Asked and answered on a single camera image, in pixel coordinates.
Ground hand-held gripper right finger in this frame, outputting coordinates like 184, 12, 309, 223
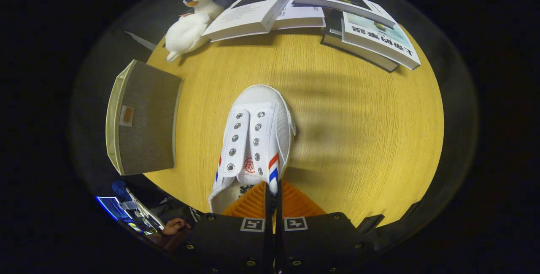
274, 180, 374, 274

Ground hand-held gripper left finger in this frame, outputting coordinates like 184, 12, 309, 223
181, 181, 275, 274

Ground white striped canvas shoe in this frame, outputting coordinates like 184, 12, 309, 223
208, 84, 297, 215

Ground cream fabric storage box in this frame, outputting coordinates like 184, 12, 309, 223
105, 59, 184, 176

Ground black block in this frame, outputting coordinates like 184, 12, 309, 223
356, 214, 385, 233

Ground blue cloth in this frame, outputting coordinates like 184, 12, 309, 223
112, 180, 133, 202

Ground lit monitor screen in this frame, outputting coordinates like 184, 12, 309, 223
96, 196, 133, 222

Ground dark book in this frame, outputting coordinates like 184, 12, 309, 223
321, 8, 399, 73

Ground white plush toy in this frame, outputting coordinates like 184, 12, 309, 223
165, 11, 211, 63

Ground plain white book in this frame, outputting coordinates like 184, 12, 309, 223
272, 0, 326, 30

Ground white book with portrait cover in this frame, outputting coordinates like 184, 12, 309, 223
202, 0, 294, 43

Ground book with blue picture cover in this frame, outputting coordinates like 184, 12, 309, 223
291, 0, 397, 29

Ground navy penguin plush toy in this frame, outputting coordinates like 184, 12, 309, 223
183, 0, 232, 19

